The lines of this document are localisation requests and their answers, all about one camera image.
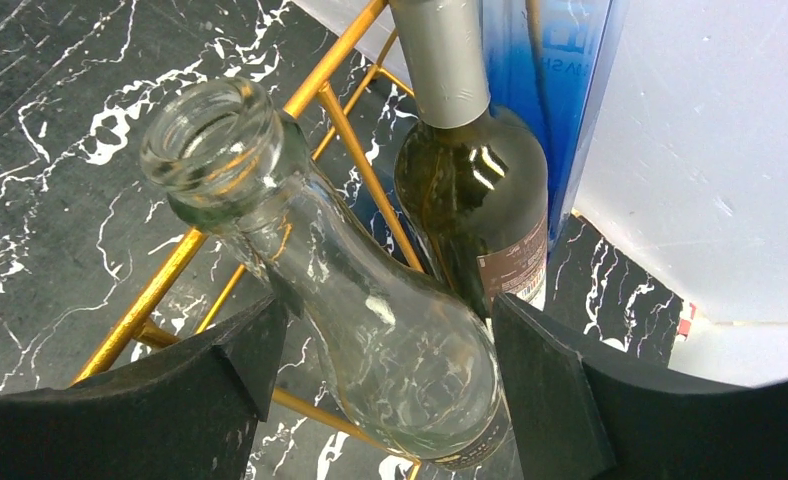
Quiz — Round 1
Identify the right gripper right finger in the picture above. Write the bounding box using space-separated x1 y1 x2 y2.
492 294 788 479

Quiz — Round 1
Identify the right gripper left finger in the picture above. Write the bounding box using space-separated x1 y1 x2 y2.
0 297 288 479

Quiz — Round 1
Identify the clear tall glass bottle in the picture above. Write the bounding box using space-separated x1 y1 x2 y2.
140 77 511 471

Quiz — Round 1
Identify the dark brown wine bottle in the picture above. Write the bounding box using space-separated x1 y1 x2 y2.
389 1 548 319

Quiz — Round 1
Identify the blue glass bottle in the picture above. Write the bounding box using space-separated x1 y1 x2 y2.
481 0 630 247

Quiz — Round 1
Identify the gold wire wine rack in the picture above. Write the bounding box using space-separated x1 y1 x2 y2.
69 0 448 480

